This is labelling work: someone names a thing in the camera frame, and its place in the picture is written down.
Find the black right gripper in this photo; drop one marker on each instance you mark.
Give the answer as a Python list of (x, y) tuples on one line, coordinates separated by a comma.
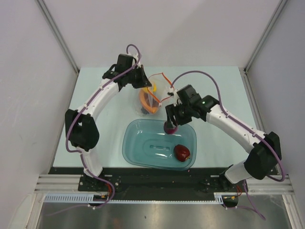
[(170, 110)]

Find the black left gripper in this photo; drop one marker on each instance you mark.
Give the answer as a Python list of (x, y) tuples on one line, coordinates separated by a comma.
[(142, 82)]

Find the purple fake onion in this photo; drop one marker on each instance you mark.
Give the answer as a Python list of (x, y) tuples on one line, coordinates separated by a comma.
[(169, 129)]

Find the clear zip bag orange seal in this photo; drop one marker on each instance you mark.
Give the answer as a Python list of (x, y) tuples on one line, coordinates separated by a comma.
[(163, 84)]

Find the dark purple fake fruit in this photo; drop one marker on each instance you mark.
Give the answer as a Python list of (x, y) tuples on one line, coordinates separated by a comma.
[(181, 153)]

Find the yellow fake pepper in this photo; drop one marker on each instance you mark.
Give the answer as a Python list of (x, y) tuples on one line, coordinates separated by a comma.
[(153, 88)]

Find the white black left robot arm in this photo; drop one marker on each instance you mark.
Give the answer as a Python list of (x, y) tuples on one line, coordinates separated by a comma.
[(82, 134)]

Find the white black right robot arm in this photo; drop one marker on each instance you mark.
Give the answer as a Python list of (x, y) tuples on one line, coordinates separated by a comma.
[(264, 151)]

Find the orange fake carrot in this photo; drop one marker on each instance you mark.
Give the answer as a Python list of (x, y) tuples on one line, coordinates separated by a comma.
[(149, 104)]

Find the teal transparent plastic tub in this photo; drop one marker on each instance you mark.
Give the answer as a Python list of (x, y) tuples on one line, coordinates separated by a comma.
[(146, 144)]

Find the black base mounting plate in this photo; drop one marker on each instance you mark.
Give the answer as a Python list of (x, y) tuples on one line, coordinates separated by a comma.
[(146, 195)]

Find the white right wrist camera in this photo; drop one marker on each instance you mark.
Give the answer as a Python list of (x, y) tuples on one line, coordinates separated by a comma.
[(172, 92)]

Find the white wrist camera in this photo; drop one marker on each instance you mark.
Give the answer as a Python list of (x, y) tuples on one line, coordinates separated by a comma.
[(137, 57), (172, 92)]

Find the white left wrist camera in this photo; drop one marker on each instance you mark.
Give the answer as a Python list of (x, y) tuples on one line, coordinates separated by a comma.
[(137, 57)]

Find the aluminium corner rail left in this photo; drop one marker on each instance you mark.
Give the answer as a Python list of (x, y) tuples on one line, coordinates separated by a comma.
[(57, 34)]

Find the aluminium corner rail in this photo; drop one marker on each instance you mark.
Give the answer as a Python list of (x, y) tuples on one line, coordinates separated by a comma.
[(266, 33), (57, 34)]

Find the aluminium front rail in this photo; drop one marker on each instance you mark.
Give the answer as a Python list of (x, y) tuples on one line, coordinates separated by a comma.
[(132, 183)]

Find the aluminium corner rail right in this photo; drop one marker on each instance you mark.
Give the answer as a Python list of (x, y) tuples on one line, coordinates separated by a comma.
[(266, 33)]

